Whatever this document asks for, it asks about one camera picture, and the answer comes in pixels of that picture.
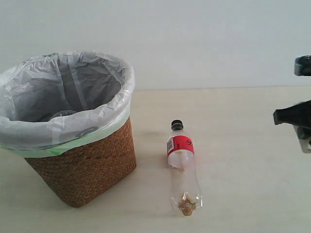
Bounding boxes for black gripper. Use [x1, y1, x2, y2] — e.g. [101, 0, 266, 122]
[273, 55, 311, 153]

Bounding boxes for clear bottle red label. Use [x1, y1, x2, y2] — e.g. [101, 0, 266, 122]
[167, 119, 203, 216]

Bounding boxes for clear bottle green cap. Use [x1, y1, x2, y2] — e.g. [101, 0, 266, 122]
[50, 110, 76, 120]

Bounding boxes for brown woven wicker trash basket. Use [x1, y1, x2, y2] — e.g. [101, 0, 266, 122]
[25, 119, 137, 208]

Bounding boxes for white plastic bin liner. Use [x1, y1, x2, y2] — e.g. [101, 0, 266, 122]
[0, 51, 135, 150]

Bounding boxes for green tape band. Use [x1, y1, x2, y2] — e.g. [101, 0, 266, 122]
[0, 105, 130, 158]

